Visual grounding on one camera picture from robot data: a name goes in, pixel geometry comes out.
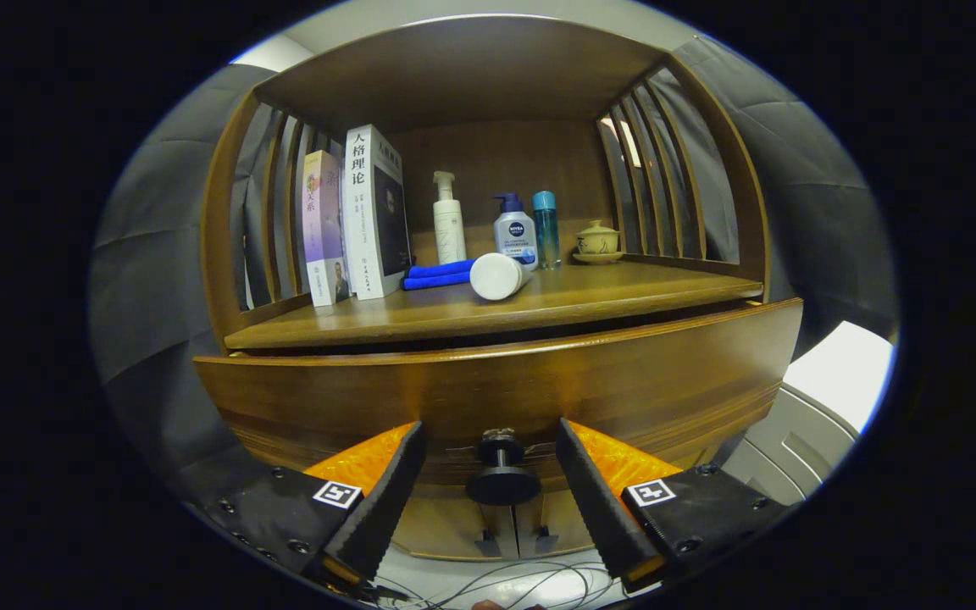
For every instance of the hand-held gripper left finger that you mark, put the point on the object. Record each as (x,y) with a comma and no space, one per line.
(382,508)

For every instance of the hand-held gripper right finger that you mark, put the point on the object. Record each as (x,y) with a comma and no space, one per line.
(602,508)

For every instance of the wooden drawer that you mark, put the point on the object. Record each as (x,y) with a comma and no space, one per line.
(496,390)

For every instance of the white green cleanser tube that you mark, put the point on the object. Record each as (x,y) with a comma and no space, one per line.
(496,277)

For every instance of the wooden cabinet door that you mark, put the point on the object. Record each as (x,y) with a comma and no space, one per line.
(560,521)
(437,525)

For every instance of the wooden countertop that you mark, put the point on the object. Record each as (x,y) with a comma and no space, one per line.
(607,292)

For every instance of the wooden cabinet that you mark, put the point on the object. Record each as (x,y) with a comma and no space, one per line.
(505,161)

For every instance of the blue folded cloth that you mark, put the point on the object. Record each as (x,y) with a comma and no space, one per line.
(437,273)

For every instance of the beige lidded teacup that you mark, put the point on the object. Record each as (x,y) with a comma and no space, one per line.
(598,241)

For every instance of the teal bottle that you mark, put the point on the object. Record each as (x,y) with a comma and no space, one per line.
(546,229)

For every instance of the purple book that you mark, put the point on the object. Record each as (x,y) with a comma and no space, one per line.
(323,229)

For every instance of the thick white book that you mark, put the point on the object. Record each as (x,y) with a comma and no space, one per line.
(361,220)

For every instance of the white bottle with blue pump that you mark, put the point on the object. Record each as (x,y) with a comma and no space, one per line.
(515,233)

